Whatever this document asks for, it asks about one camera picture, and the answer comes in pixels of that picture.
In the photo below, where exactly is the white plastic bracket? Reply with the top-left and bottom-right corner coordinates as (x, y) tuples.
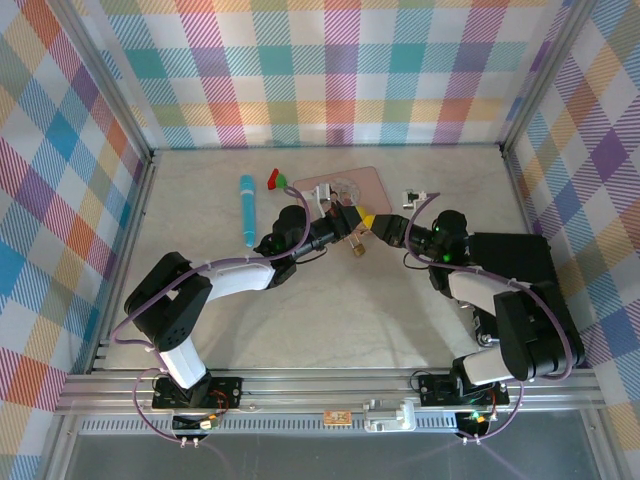
(363, 398), (417, 434)

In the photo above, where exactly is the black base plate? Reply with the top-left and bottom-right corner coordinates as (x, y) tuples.
(416, 373), (511, 408)
(151, 375), (245, 412)

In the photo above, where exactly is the aluminium mounting rail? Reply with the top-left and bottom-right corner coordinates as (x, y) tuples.
(54, 367), (607, 417)

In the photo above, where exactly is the turquoise marker pen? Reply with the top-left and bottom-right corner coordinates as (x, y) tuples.
(238, 174), (258, 249)

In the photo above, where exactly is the aluminium side rail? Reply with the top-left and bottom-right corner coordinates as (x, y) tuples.
(498, 143), (577, 371)
(85, 148), (162, 375)

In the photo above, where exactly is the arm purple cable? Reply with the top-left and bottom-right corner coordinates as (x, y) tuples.
(110, 185), (314, 444)
(403, 192), (577, 444)

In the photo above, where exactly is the perforated metal cable tray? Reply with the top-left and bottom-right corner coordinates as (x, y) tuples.
(78, 416), (502, 435)

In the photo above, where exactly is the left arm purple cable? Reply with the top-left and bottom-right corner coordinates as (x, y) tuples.
(110, 185), (314, 444)

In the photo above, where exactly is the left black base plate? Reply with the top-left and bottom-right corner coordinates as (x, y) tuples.
(151, 375), (245, 412)

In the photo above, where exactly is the pink tin box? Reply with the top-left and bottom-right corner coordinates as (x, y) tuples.
(292, 165), (394, 215)

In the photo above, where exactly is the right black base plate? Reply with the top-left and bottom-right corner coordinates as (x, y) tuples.
(416, 373), (511, 408)

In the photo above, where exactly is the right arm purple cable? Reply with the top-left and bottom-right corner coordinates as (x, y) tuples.
(403, 192), (577, 444)

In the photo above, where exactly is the aluminium frame post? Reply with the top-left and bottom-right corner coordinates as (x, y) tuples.
(498, 0), (597, 157)
(58, 0), (155, 157)

